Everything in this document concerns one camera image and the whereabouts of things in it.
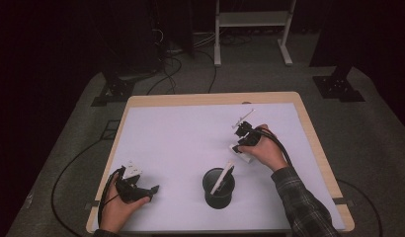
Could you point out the white metal stand frame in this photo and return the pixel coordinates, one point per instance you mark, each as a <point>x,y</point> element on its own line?
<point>253,18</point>

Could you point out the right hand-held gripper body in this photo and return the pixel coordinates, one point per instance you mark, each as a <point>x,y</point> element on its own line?
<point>250,141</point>

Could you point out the black pen holder cup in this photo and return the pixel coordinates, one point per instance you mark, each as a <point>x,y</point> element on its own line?
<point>220,197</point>

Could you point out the wooden table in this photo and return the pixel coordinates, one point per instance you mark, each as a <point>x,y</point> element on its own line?
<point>207,98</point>

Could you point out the black pen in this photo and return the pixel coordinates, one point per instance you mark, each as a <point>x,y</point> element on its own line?
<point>231,170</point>

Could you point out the thick white marker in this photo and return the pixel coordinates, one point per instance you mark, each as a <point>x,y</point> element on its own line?
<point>222,177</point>

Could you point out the thin white pen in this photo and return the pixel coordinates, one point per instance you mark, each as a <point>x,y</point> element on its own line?
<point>244,117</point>

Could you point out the black stand base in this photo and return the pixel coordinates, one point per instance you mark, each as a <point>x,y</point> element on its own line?
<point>113,90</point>
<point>339,87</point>

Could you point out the person's right hand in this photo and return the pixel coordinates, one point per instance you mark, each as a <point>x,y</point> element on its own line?
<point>268,153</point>

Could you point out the person's left hand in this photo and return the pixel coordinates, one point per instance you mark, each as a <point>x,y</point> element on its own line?
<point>120,210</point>

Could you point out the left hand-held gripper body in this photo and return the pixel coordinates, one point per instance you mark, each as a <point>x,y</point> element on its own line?
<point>131,189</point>

